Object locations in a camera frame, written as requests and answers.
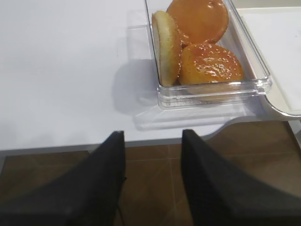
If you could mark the plain bottom bun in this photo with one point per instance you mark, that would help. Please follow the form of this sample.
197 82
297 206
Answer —
199 21

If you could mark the sesame bun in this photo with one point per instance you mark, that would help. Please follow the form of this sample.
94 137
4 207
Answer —
168 47
209 63

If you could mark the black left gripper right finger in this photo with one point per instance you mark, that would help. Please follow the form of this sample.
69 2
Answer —
221 194

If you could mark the clear plastic bun container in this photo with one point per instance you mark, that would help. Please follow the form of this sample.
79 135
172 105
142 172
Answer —
256 82

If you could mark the white metal tray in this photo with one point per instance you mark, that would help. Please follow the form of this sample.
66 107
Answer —
276 32

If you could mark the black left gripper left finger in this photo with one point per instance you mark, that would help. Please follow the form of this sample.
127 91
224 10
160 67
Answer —
86 195

